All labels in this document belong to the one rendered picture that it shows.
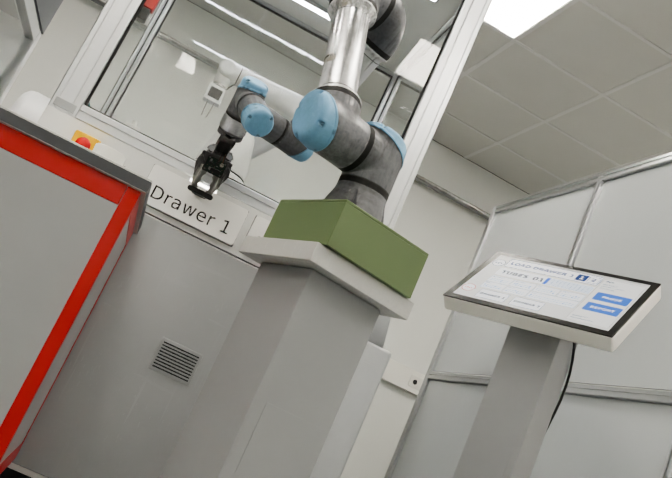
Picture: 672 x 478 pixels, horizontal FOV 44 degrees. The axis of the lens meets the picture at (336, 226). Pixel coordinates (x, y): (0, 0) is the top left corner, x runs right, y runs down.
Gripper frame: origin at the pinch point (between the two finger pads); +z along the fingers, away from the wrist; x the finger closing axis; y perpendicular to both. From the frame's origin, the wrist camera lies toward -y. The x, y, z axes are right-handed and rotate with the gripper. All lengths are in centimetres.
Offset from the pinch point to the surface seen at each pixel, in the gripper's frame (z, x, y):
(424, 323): 142, 185, -312
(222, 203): 0.8, 6.8, -0.8
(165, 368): 40.2, 12.8, 24.9
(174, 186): 2.3, -7.0, 0.2
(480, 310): -8, 85, 6
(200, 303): 24.3, 13.6, 13.4
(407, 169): -27, 52, -23
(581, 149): -20, 204, -301
